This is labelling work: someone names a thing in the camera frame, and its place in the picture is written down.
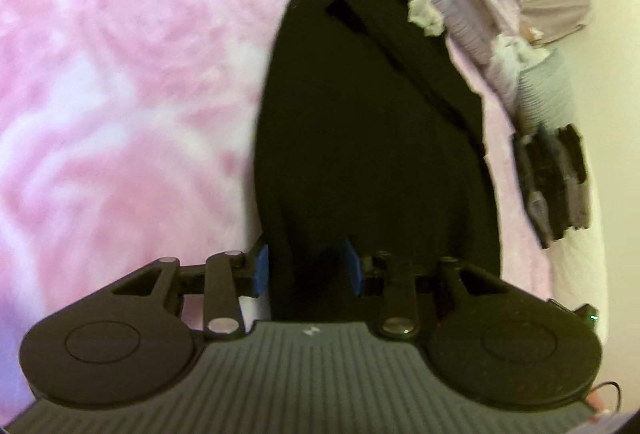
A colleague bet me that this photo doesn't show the black sweater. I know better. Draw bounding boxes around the black sweater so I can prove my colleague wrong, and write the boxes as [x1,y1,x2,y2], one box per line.
[254,0,501,321]

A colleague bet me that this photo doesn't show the stack of folded clothes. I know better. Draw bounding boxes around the stack of folded clothes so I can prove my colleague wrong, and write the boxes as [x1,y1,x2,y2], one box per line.
[511,124,591,250]

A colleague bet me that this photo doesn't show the grey striped pillow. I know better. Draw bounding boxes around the grey striped pillow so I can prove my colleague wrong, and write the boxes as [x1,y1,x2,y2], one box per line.
[515,49,578,135]

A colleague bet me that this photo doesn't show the pink floral bed blanket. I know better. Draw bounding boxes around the pink floral bed blanket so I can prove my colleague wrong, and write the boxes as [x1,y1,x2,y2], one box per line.
[0,0,557,420]

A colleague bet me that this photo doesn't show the hanging pink garment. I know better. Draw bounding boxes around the hanging pink garment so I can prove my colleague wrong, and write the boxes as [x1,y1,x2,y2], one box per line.
[521,0,592,46]

